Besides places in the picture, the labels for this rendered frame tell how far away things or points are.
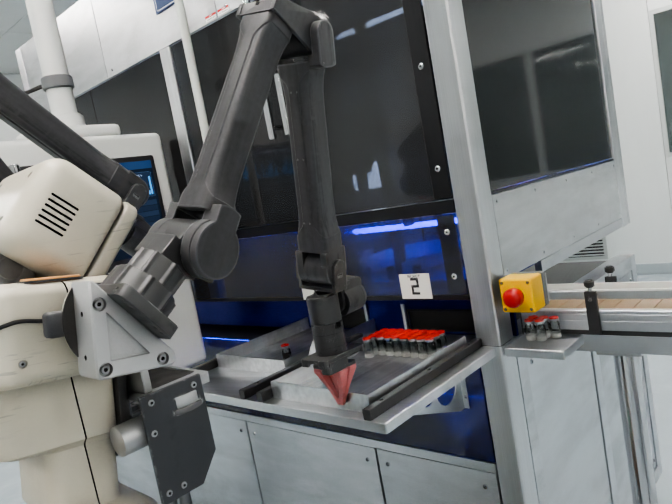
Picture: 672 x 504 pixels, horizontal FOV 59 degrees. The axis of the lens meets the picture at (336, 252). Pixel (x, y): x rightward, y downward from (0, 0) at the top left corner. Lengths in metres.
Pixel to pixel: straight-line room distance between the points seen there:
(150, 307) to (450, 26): 0.86
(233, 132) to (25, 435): 0.47
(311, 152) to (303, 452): 1.13
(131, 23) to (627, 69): 4.61
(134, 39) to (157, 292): 1.50
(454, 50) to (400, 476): 1.05
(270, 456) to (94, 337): 1.36
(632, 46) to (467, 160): 4.73
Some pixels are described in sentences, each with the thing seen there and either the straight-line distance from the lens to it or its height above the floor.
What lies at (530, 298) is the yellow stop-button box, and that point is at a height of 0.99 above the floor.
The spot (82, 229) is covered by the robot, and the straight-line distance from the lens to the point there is 0.86.
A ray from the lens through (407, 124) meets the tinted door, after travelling 1.36.
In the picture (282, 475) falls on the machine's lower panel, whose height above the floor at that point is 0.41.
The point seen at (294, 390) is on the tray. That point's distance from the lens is 1.20.
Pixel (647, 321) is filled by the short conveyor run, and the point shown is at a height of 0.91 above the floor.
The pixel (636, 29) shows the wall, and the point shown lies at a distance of 5.94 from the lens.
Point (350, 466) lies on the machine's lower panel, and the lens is 1.76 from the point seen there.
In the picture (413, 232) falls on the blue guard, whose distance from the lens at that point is 1.36.
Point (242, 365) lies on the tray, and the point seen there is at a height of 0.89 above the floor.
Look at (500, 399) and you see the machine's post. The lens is 1.38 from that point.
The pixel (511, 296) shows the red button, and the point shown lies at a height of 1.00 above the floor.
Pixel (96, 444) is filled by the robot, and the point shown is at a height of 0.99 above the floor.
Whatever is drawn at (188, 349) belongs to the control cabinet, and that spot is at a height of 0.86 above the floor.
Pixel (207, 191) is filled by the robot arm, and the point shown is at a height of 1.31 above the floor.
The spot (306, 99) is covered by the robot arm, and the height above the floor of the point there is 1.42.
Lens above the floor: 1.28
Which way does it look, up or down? 6 degrees down
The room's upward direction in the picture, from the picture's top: 10 degrees counter-clockwise
